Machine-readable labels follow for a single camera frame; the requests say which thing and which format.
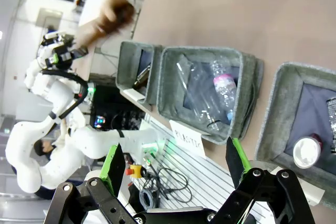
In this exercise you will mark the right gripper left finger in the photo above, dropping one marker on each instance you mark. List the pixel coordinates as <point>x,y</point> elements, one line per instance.
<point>105,197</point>

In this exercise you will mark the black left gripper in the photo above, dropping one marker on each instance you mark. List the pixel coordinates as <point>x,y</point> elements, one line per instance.
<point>63,57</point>

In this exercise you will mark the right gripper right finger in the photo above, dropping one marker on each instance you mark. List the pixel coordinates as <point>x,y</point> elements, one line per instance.
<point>262,197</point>

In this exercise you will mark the maroon can with white end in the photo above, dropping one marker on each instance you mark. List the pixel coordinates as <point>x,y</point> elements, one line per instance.
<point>305,153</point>

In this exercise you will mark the black white patterned can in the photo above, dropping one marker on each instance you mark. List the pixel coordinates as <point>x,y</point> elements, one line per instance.
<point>332,119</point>

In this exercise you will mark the pink label water bottle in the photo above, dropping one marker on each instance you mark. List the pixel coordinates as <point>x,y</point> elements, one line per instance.
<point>223,85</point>

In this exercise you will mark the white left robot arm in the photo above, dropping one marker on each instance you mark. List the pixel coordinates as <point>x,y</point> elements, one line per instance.
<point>86,140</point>

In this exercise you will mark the grey fabric bottle basket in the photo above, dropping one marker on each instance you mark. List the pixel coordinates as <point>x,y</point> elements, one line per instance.
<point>128,64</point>

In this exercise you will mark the grey fabric can basket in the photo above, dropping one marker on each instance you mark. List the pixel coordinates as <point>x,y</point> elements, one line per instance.
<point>278,119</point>

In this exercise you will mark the grey fabric plastic basket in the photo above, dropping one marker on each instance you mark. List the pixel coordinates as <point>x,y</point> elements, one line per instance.
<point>244,82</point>

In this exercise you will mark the person's right hand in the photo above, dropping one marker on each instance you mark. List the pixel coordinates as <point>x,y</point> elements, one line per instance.
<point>113,1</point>

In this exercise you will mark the yellow red emergency stop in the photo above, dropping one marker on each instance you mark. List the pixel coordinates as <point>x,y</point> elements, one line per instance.
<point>134,170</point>

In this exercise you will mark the white table with boxes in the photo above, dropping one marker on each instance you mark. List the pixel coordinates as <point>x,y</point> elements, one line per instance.
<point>94,1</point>

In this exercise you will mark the black computer tower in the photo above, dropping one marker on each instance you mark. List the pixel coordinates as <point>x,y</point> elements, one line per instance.
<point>113,106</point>

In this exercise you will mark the white BOTTLE paper label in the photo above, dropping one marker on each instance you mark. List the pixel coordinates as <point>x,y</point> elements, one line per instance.
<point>134,95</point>

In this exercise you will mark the seated dark haired person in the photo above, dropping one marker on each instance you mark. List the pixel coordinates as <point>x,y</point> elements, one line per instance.
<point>43,149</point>

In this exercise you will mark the white PLASTIC paper label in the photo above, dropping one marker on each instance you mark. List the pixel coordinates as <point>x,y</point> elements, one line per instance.
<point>187,138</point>

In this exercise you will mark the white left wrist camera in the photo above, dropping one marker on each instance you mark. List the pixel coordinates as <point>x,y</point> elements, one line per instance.
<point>53,39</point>

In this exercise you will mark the ribbed aluminium base plate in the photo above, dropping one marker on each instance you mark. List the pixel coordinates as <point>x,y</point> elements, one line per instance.
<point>204,171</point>

